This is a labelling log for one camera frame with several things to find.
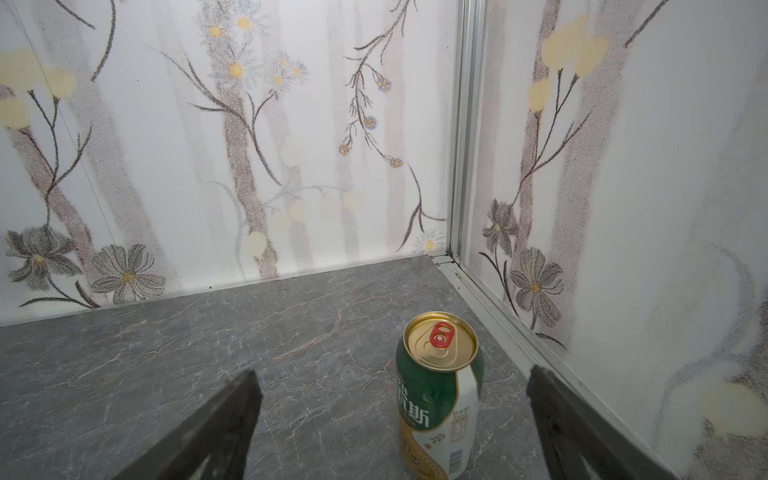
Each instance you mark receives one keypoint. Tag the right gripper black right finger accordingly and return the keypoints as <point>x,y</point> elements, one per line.
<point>577,442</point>

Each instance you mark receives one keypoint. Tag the green beer can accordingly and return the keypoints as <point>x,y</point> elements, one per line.
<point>440,370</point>

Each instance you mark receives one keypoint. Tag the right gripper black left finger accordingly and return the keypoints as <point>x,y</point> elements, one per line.
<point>212,443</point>

